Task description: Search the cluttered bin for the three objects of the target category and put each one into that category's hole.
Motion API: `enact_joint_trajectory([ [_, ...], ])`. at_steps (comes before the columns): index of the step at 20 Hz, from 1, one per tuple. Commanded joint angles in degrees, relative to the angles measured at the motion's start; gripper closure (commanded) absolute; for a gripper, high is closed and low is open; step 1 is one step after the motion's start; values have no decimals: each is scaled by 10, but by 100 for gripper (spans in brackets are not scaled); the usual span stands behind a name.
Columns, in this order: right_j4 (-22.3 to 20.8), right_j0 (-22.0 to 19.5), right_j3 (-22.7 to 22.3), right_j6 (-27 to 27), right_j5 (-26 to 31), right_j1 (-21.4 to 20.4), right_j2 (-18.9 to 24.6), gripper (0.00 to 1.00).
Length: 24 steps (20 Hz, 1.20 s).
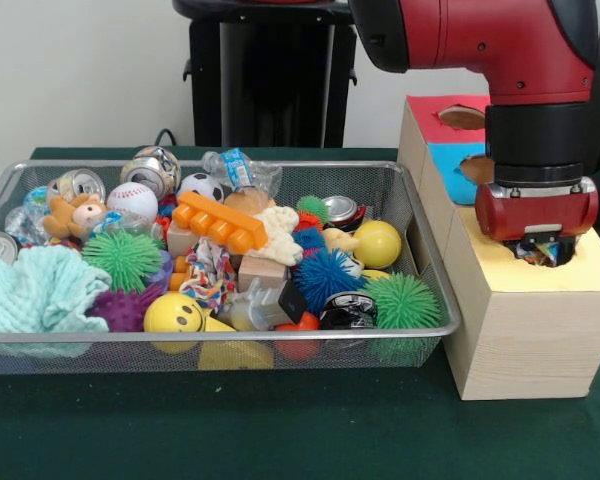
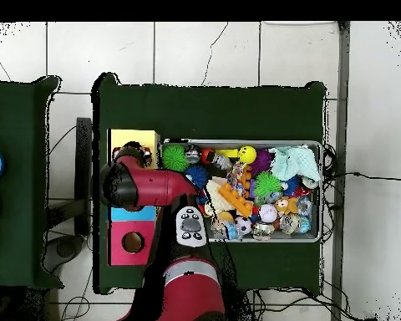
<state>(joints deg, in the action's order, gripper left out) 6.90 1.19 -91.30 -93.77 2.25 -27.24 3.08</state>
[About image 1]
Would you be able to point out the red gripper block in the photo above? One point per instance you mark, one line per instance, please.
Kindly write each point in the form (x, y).
(540, 212)

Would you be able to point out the colourful dotted cloth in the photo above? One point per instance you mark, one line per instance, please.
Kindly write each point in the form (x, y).
(540, 252)

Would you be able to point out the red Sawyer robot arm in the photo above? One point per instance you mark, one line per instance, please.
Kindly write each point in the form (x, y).
(480, 50)

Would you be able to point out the wooden box with three holes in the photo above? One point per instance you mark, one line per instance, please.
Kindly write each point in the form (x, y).
(525, 340)

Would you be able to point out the green spiky rubber ball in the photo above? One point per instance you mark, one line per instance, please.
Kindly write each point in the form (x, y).
(120, 260)
(402, 302)

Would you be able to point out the plain yellow ball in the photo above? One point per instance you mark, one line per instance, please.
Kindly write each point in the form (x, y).
(377, 245)

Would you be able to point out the blue spiky rubber ball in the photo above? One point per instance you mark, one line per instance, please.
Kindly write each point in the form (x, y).
(327, 275)

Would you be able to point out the cream fluffy cloth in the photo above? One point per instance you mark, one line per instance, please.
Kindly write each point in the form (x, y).
(280, 235)

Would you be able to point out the dark green table cloth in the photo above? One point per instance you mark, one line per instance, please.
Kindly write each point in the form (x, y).
(280, 430)

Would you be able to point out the orange plastic block toy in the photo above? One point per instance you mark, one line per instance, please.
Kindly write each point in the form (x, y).
(220, 225)

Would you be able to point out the yellow smiley face ball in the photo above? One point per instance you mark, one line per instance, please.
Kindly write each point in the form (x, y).
(172, 312)

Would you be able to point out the white baseball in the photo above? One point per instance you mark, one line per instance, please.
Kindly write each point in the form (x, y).
(130, 200)

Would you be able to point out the brown teddy bear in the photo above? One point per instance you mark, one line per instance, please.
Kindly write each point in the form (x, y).
(67, 215)

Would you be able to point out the mint green knitted cloth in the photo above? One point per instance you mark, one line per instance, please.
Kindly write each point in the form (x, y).
(35, 290)

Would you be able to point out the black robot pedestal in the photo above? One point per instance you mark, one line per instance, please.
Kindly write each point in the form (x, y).
(280, 75)

